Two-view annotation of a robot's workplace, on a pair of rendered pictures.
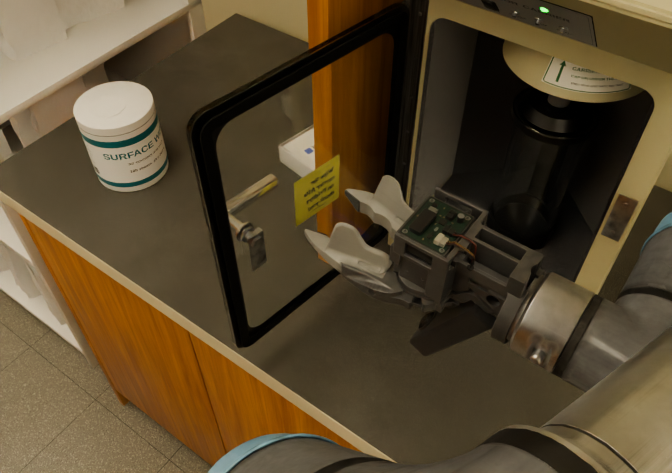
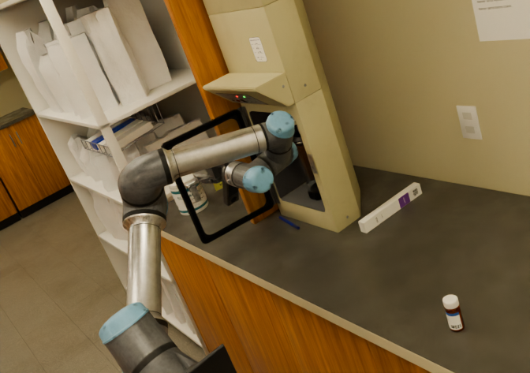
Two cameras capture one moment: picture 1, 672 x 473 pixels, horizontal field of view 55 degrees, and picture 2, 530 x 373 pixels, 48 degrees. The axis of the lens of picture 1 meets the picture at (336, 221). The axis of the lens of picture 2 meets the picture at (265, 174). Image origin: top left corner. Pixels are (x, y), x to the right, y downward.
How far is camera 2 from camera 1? 1.50 m
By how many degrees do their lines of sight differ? 33
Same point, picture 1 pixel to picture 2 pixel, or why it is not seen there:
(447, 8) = (249, 107)
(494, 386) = (298, 249)
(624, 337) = (241, 166)
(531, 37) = (266, 108)
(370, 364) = (255, 249)
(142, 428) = not seen: outside the picture
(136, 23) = not seen: hidden behind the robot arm
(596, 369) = (236, 177)
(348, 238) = not seen: hidden behind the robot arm
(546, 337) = (228, 173)
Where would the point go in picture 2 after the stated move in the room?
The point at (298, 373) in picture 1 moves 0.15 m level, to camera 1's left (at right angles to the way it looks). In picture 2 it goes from (227, 255) to (191, 260)
